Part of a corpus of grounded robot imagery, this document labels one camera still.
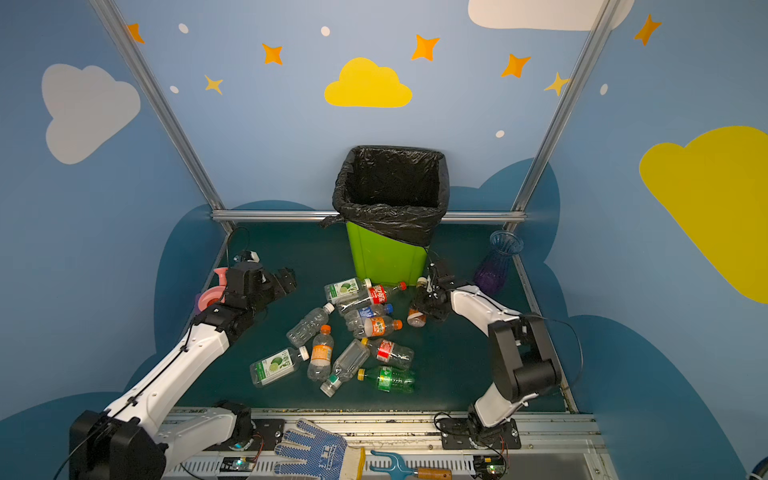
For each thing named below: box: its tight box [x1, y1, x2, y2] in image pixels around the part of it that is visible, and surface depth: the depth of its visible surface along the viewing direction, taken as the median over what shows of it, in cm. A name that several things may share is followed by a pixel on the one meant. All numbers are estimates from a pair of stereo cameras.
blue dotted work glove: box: [274, 418, 367, 480], surface depth 72 cm
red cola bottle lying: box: [368, 282, 407, 305], surface depth 98 cm
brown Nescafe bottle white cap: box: [407, 277, 428, 328], surface depth 90 cm
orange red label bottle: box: [364, 316, 403, 337], surface depth 90 cm
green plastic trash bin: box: [346, 221, 427, 286], surface depth 95 cm
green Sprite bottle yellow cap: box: [357, 366, 415, 393], surface depth 81 cm
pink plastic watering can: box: [198, 267, 228, 311], surface depth 90 cm
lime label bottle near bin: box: [324, 278, 372, 305], surface depth 100 cm
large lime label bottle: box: [250, 346, 310, 387], surface depth 84 cm
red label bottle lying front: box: [368, 339, 415, 365], surface depth 86 cm
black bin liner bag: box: [320, 145, 450, 246], surface depth 87 cm
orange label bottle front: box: [307, 324, 334, 383], surface depth 86 cm
